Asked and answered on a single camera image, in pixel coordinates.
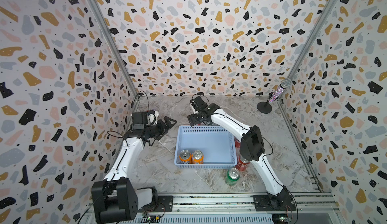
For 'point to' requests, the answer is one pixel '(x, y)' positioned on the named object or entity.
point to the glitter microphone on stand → (265, 107)
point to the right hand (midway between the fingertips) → (194, 118)
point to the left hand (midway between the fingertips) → (173, 125)
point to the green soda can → (232, 176)
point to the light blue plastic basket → (205, 147)
